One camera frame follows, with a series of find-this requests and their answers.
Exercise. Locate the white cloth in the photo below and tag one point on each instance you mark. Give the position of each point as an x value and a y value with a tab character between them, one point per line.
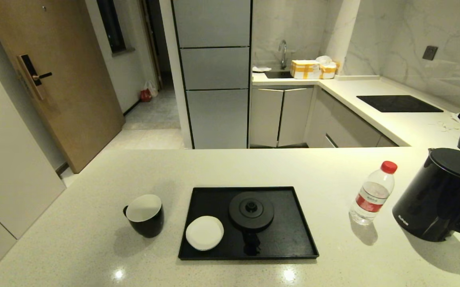
261	69

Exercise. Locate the round white coaster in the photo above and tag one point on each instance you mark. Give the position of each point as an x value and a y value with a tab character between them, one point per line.
204	233

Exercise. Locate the large box with yellow tape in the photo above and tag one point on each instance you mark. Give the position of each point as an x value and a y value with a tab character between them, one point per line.
305	69

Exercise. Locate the dark kitchen sink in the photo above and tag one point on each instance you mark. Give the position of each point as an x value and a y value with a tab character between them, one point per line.
277	74

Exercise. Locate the tall grey cabinet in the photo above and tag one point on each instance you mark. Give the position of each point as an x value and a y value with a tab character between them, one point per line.
216	67

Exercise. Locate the small box with yellow tape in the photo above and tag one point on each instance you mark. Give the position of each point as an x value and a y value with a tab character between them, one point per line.
328	71

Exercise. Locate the black induction cooktop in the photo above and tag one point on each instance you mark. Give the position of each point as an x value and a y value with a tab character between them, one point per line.
398	103

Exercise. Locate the grey counter drawer cabinet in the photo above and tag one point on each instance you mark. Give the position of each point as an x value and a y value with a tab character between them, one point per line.
345	123

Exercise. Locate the white shopping bag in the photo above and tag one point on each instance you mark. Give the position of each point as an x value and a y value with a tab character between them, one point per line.
152	88

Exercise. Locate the brown wooden door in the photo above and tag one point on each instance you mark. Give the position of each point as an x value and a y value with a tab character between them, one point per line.
62	79

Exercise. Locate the grey sink base cabinet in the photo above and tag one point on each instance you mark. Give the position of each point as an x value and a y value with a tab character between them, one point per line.
279	115

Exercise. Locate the white side cabinet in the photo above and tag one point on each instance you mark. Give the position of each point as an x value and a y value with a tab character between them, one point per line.
6	159

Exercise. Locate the black electric kettle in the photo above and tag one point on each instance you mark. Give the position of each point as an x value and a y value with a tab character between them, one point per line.
437	199

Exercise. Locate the red bag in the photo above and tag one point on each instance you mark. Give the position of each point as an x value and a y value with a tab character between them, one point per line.
145	96

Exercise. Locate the grey wall socket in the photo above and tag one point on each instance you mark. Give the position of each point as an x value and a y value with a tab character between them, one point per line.
429	52

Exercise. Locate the black electronic door lock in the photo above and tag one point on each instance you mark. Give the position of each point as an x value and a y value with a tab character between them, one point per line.
30	73

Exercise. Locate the chrome sink faucet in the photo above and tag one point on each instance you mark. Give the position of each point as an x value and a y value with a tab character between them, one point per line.
283	52

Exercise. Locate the black round kettle base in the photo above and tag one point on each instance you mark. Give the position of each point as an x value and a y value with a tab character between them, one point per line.
251	211

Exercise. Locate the black rectangular tray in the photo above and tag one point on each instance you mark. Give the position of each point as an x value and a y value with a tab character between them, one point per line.
293	243

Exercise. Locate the white plastic bag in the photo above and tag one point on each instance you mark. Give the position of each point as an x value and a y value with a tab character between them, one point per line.
324	59

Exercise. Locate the dark window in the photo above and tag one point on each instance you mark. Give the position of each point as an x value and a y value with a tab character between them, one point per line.
111	26

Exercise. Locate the clear plastic water bottle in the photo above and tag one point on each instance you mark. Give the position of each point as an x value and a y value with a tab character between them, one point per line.
371	197

